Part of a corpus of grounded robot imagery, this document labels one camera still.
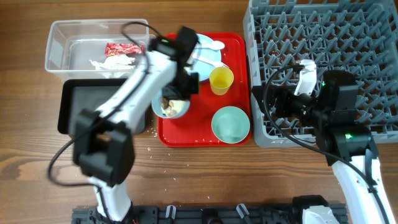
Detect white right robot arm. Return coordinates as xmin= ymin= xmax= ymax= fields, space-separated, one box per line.
xmin=251 ymin=60 xmax=396 ymax=223

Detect white plastic spoon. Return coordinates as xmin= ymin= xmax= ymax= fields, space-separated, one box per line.
xmin=195 ymin=40 xmax=225 ymax=50

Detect red serving tray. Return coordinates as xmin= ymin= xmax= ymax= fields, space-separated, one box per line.
xmin=157 ymin=32 xmax=251 ymax=147

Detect grey dishwasher rack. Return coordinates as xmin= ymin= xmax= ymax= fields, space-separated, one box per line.
xmin=243 ymin=0 xmax=397 ymax=143

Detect rice and food leftovers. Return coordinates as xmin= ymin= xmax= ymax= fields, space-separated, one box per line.
xmin=160 ymin=97 xmax=185 ymax=117

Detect clear plastic bin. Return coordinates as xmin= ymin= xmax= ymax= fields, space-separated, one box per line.
xmin=45 ymin=19 xmax=148 ymax=82

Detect light blue plate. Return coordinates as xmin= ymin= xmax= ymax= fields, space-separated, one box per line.
xmin=185 ymin=34 xmax=221 ymax=82

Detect yellow plastic cup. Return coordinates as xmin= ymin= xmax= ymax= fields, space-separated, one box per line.
xmin=209 ymin=67 xmax=234 ymax=95

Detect black plastic tray bin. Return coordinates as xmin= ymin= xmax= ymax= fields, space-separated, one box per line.
xmin=57 ymin=78 xmax=147 ymax=136

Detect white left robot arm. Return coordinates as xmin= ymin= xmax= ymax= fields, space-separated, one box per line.
xmin=47 ymin=26 xmax=200 ymax=223

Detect light blue bowl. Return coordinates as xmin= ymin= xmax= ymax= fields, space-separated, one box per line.
xmin=151 ymin=92 xmax=190 ymax=119

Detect mint green bowl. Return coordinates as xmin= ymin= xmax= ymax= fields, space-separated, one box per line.
xmin=211 ymin=106 xmax=251 ymax=144

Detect white plastic fork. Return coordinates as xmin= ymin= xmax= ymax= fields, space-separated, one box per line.
xmin=191 ymin=53 xmax=229 ymax=68

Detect red snack wrapper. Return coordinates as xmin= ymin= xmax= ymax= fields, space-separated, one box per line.
xmin=104 ymin=43 xmax=145 ymax=57

